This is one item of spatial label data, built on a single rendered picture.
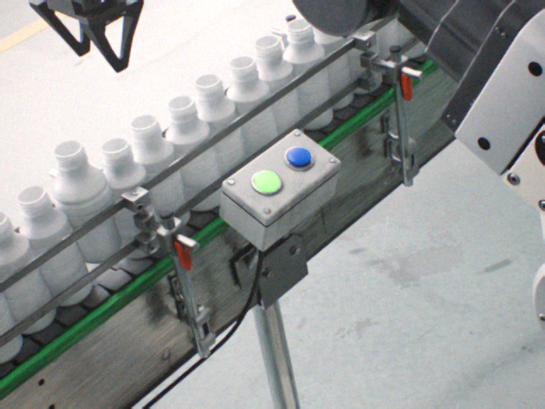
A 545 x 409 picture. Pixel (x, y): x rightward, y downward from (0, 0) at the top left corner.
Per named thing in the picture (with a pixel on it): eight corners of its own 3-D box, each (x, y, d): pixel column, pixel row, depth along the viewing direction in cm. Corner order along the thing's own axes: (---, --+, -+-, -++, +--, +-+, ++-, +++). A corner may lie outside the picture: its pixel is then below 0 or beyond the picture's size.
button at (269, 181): (266, 172, 134) (266, 165, 133) (283, 186, 133) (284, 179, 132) (249, 185, 133) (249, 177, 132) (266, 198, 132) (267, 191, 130)
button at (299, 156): (297, 148, 137) (299, 141, 136) (315, 162, 136) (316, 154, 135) (282, 160, 136) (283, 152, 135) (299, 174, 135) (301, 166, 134)
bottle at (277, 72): (261, 132, 162) (243, 36, 152) (301, 123, 162) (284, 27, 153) (267, 153, 157) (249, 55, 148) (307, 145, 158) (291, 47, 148)
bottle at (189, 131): (178, 215, 149) (152, 115, 139) (190, 188, 153) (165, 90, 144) (219, 215, 147) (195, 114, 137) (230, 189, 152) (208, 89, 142)
